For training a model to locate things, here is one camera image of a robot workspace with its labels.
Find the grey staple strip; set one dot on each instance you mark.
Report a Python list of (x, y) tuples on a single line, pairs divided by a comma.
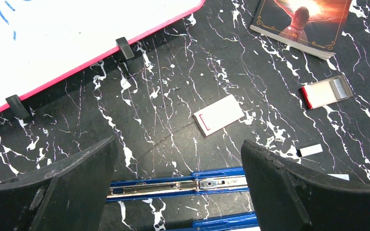
[(340, 176), (309, 150)]

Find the staple strip inside tray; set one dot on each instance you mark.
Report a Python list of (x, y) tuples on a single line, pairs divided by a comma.
[(338, 89)]

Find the paperback book orange cover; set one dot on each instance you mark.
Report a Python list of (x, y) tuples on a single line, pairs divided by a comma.
[(312, 26)]

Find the whiteboard with pink frame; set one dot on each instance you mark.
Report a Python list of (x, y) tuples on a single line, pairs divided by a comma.
[(44, 41)]

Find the small red staple box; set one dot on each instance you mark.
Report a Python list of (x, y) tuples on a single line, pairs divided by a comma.
[(218, 115)]

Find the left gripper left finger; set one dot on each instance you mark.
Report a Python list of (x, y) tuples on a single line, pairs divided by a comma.
[(68, 195)]

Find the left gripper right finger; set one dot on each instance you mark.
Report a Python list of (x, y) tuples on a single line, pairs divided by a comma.
[(288, 196)]

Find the staple box tray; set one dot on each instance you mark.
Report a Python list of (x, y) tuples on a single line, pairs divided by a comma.
[(320, 93)]

